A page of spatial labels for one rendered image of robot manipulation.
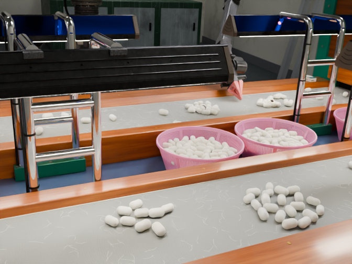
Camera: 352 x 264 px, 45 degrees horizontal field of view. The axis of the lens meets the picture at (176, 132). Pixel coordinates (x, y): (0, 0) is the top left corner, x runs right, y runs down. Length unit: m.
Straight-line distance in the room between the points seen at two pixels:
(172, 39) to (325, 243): 5.51
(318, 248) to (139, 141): 0.69
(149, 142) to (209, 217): 0.48
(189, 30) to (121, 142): 5.07
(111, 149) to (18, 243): 0.53
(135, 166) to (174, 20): 4.99
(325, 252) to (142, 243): 0.35
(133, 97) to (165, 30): 4.51
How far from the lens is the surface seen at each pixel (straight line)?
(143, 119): 1.55
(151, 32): 6.14
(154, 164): 1.35
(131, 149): 1.37
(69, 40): 1.20
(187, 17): 6.30
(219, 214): 0.99
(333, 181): 1.23
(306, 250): 0.88
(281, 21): 1.68
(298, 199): 1.07
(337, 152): 1.38
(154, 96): 1.76
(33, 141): 0.99
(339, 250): 0.91
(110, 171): 1.31
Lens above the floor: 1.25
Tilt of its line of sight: 21 degrees down
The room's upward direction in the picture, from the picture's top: 3 degrees clockwise
